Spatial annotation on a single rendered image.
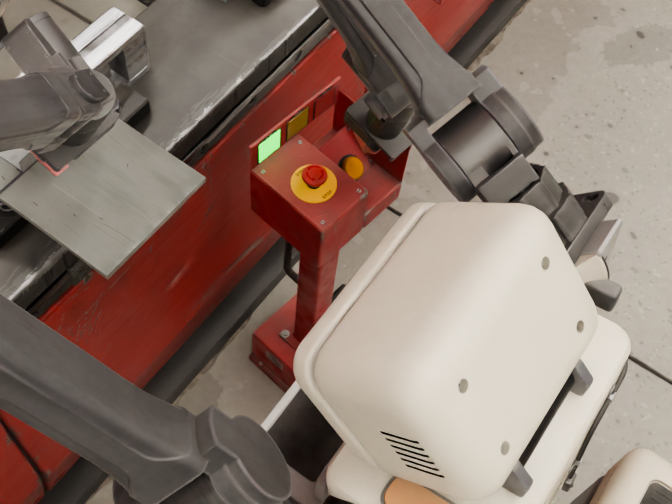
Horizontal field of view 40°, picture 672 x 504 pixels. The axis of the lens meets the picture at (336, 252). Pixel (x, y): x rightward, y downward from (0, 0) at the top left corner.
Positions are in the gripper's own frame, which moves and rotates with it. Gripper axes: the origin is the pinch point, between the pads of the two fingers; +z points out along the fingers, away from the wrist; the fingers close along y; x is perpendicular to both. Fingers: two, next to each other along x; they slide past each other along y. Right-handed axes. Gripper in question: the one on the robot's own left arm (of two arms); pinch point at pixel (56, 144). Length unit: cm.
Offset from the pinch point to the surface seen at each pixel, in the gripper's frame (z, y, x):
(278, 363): 73, -25, 59
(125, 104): 11.8, -15.4, 0.9
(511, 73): 84, -137, 58
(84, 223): -3.6, 5.7, 9.5
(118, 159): -2.0, -3.8, 6.5
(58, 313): 21.5, 10.5, 16.2
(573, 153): 71, -125, 82
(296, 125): 12.1, -34.2, 20.3
